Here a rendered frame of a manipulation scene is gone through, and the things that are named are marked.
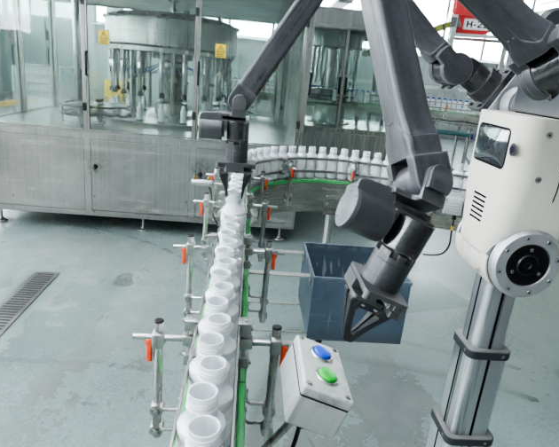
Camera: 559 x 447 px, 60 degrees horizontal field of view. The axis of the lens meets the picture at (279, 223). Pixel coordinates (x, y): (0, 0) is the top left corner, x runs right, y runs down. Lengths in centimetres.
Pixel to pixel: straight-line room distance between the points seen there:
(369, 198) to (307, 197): 202
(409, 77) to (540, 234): 57
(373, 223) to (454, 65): 75
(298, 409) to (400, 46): 53
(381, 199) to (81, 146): 405
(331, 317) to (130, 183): 321
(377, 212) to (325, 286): 91
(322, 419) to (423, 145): 41
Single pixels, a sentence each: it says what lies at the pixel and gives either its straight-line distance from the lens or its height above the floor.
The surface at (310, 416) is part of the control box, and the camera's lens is 75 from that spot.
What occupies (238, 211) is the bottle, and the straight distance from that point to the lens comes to 129.
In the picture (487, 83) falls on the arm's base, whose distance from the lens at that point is 136.
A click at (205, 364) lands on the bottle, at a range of 69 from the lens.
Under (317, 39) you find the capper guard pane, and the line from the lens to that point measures 623.
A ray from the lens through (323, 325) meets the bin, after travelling 157.
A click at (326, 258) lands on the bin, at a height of 89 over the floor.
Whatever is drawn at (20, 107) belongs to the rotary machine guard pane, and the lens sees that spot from 473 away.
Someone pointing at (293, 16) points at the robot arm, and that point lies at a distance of 126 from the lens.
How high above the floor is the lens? 154
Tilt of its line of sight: 17 degrees down
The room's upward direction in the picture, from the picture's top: 5 degrees clockwise
